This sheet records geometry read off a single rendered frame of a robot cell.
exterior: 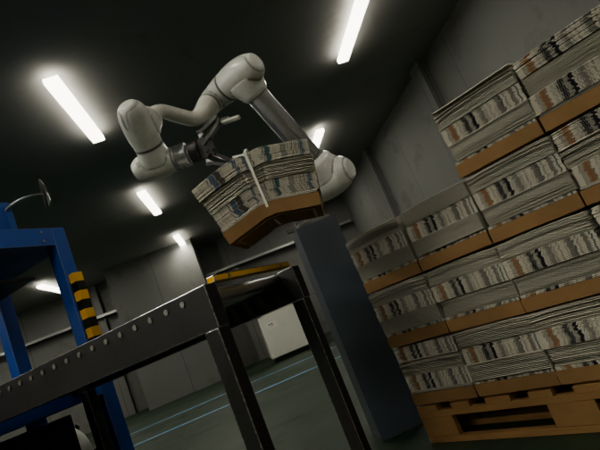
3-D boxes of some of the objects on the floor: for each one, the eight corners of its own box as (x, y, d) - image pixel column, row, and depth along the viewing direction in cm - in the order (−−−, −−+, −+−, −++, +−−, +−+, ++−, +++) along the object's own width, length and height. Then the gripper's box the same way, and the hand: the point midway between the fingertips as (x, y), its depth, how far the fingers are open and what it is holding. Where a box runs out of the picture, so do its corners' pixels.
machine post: (157, 513, 240) (64, 227, 266) (144, 524, 232) (50, 227, 258) (145, 517, 244) (54, 233, 270) (131, 527, 236) (40, 234, 262)
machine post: (81, 531, 265) (4, 268, 291) (67, 541, 257) (-12, 269, 284) (71, 534, 269) (-5, 273, 295) (57, 544, 261) (-20, 275, 287)
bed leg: (387, 482, 166) (311, 295, 177) (381, 491, 160) (304, 297, 172) (371, 486, 168) (297, 300, 179) (366, 495, 163) (290, 303, 174)
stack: (477, 401, 211) (398, 226, 225) (857, 351, 127) (694, 75, 141) (429, 444, 185) (343, 242, 199) (866, 416, 101) (664, 70, 115)
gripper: (183, 125, 181) (237, 105, 180) (202, 187, 178) (257, 169, 177) (176, 118, 174) (233, 98, 173) (195, 184, 170) (254, 163, 169)
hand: (242, 135), depth 175 cm, fingers open, 14 cm apart
